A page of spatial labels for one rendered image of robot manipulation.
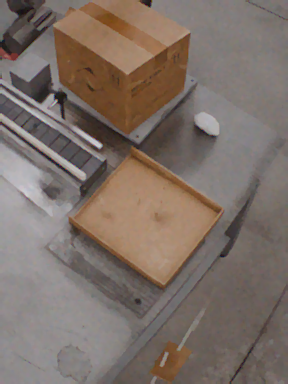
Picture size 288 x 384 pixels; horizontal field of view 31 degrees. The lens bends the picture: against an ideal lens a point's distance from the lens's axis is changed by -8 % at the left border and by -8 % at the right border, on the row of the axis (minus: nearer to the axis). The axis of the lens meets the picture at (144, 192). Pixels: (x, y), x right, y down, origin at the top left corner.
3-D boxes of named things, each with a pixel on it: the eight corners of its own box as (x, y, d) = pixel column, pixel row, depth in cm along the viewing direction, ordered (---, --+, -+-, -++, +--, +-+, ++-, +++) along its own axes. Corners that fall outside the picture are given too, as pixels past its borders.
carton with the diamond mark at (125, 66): (58, 82, 161) (52, 24, 137) (114, 43, 170) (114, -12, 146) (127, 136, 152) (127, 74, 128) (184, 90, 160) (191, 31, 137)
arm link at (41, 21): (62, 15, 112) (46, 0, 110) (43, 32, 109) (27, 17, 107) (49, 25, 118) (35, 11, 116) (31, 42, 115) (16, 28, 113)
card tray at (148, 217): (69, 222, 141) (67, 215, 138) (131, 153, 151) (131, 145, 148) (163, 290, 133) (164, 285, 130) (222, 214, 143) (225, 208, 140)
